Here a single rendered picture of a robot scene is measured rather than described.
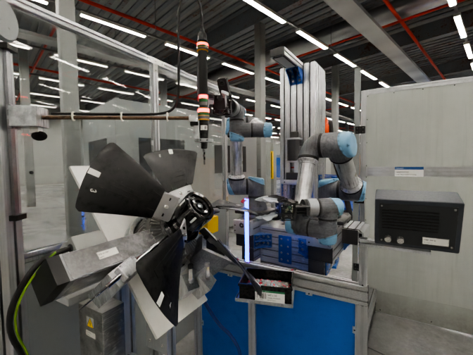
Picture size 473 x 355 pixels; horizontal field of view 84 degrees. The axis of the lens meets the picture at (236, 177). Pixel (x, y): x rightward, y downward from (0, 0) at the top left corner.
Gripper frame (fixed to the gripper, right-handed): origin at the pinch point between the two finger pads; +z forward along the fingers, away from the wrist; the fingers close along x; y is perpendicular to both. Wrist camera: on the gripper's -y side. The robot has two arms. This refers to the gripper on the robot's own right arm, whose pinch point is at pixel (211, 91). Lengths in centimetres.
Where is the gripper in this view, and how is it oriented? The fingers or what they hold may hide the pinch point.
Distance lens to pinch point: 112.1
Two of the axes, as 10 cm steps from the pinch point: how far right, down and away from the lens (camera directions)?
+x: -9.4, -0.1, 3.4
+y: 0.1, 10.0, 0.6
